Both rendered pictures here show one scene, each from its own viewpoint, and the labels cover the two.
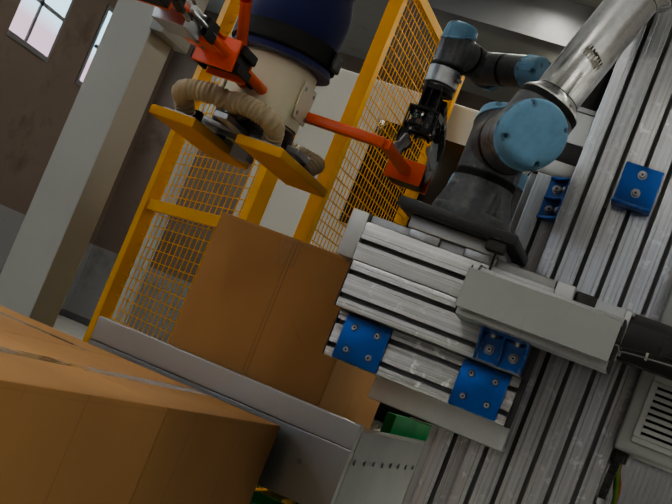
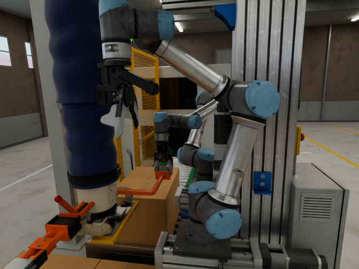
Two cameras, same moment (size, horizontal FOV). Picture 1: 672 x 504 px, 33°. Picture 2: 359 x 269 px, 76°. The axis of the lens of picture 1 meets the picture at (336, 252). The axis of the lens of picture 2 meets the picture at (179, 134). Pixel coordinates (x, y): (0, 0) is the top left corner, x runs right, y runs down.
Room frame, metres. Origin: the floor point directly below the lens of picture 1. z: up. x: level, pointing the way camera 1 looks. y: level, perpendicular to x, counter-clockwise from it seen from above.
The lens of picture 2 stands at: (1.25, 0.01, 1.65)
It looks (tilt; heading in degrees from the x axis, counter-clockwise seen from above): 12 degrees down; 352
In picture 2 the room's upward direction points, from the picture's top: 1 degrees counter-clockwise
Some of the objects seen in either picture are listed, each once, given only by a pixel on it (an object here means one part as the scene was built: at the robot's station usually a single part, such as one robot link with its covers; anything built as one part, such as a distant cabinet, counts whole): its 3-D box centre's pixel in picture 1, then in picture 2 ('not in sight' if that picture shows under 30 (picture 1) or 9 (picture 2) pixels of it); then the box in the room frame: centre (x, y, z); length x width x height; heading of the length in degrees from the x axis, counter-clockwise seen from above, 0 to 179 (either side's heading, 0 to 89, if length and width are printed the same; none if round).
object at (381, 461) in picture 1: (434, 474); not in sight; (3.66, -0.55, 0.50); 2.31 x 0.05 x 0.19; 161
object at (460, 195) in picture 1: (476, 202); (202, 223); (2.09, -0.21, 1.09); 0.15 x 0.15 x 0.10
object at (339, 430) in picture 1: (222, 380); (133, 249); (2.65, 0.13, 0.58); 0.70 x 0.03 x 0.06; 71
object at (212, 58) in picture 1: (224, 57); (63, 226); (2.07, 0.32, 1.16); 0.10 x 0.08 x 0.06; 73
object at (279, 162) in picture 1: (287, 160); (118, 215); (2.28, 0.16, 1.06); 0.34 x 0.10 x 0.05; 163
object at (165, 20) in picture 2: not in sight; (151, 26); (1.95, -0.03, 1.82); 0.11 x 0.11 x 0.08; 9
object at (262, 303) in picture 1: (299, 333); (149, 203); (2.95, 0.01, 0.75); 0.60 x 0.40 x 0.40; 163
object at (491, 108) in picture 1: (500, 144); (203, 198); (2.08, -0.21, 1.20); 0.13 x 0.12 x 0.14; 9
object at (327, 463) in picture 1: (204, 423); (134, 263); (2.65, 0.13, 0.47); 0.70 x 0.03 x 0.15; 71
